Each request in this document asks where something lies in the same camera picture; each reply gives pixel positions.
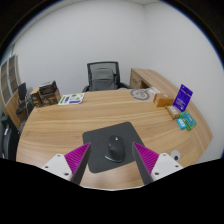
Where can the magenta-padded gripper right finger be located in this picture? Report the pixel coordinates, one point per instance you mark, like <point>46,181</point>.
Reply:
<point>156,163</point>

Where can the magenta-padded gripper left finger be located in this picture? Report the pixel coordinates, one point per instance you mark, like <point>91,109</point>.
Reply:
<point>63,165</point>

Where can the dark grey computer mouse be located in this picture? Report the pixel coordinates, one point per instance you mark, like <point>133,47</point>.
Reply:
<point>115,149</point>

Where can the dark grey mouse pad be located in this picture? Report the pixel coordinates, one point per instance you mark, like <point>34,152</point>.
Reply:
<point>100,146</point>

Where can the small white round object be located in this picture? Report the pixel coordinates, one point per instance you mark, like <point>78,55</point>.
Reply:
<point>175,155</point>

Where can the cyan packet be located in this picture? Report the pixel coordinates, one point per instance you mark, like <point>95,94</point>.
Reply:
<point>181,123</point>

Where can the flat tan box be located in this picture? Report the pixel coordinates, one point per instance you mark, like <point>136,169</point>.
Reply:
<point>172,112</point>

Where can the green packet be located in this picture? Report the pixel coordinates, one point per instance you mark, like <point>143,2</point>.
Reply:
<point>189,120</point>

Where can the large black armchair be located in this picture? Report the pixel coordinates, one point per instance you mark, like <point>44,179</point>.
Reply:
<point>7,140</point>

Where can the small plain brown box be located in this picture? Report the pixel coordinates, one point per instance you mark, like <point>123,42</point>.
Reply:
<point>163,100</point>

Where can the green and purple printed sheet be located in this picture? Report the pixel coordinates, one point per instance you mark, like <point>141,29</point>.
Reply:
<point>71,99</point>

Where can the wide brown cardboard box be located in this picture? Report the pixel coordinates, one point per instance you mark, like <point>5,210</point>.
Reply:
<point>51,99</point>

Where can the purple standing card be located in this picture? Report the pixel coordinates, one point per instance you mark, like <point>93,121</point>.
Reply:
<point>182,97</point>

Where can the white sheet with round print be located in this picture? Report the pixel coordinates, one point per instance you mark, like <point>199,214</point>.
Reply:
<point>140,94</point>

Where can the open black box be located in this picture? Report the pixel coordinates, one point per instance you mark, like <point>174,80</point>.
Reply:
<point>47,87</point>

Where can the wooden shelf cabinet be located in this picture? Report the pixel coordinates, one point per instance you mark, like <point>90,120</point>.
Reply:
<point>10,103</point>

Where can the black metal-legged visitor chair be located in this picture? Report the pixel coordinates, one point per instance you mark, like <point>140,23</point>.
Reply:
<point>22,91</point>

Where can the wooden side desk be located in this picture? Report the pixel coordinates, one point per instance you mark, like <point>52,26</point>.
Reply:
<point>150,78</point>

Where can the black mesh office chair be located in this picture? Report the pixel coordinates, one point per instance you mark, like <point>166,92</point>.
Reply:
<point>103,78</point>

